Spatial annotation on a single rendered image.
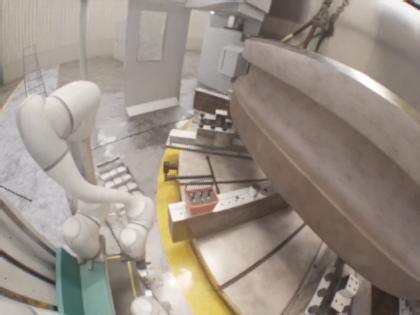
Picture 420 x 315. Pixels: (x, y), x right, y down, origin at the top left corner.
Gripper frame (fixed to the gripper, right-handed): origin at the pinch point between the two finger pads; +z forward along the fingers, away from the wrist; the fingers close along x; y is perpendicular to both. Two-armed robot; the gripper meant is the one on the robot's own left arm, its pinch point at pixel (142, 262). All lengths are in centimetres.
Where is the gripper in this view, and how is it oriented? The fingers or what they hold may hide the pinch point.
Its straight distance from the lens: 107.3
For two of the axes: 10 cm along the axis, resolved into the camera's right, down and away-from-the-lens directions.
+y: 9.2, -1.0, 3.7
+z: -1.7, 7.6, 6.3
